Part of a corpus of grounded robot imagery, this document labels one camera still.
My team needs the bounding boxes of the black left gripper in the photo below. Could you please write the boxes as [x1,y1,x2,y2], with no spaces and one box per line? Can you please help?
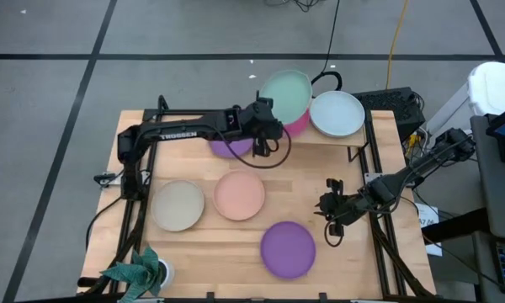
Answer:
[242,95,284,158]

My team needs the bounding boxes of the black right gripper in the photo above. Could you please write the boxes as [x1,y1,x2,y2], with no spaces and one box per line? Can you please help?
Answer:
[314,178,369,237]

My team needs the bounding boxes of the magenta pink plate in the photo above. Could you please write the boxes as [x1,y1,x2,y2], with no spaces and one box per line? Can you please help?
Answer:
[282,108,311,139]

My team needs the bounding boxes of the mint green plate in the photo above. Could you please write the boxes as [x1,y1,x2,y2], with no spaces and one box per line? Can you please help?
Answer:
[258,69,314,126]

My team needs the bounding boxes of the purple plate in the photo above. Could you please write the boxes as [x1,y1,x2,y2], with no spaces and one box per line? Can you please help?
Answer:
[259,221,317,280]
[209,137,255,160]

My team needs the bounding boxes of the salmon pink plate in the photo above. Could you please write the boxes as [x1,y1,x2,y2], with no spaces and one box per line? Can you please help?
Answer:
[212,169,267,222]

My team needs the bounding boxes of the light blue plate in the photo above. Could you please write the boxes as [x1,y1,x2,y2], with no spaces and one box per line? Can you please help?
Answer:
[309,90,366,139]

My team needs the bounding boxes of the beige plate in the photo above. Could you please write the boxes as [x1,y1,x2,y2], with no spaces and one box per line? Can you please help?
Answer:
[150,179,206,233]

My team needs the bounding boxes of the white paper sheet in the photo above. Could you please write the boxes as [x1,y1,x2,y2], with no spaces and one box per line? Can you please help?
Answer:
[415,203,444,258]

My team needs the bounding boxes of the black computer case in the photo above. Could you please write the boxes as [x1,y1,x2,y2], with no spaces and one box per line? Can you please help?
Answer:
[352,86,427,142]

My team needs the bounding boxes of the black cart leg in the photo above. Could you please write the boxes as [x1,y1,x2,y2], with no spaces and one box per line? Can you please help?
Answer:
[420,208,489,244]

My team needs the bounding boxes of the grey-white panel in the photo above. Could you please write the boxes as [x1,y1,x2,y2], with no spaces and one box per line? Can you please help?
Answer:
[424,82,472,136]

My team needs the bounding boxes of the grey metal cart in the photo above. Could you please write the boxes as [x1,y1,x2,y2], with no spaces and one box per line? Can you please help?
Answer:
[470,113,505,303]

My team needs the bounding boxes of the white plant pot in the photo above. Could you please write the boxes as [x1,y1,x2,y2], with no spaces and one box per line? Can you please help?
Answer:
[156,258,176,290]

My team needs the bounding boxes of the green paper plant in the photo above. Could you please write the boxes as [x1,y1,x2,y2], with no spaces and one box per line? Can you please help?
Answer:
[99,246,163,303]

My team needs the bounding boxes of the white round container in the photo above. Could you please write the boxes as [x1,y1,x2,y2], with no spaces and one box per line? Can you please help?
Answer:
[466,61,505,118]

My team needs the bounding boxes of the black right arm cable loop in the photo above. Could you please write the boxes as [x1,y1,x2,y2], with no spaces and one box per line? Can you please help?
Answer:
[323,221,344,248]

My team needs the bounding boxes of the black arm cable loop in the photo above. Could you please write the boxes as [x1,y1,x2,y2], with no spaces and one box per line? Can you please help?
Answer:
[323,221,344,248]
[212,125,294,170]

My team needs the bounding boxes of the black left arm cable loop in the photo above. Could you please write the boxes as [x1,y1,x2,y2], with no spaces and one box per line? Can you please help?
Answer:
[212,125,294,170]

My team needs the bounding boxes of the black floor cable with loop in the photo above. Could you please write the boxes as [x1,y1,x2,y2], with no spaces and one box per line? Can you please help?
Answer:
[306,0,344,98]

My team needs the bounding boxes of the black cable bundle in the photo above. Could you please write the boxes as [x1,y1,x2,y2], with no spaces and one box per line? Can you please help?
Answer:
[263,0,321,13]

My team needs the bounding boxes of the yellow floor cable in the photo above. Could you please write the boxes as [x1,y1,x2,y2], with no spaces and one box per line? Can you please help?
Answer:
[385,0,410,90]

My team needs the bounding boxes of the black arm base cable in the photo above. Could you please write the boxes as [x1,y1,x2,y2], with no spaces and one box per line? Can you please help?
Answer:
[85,195,125,253]

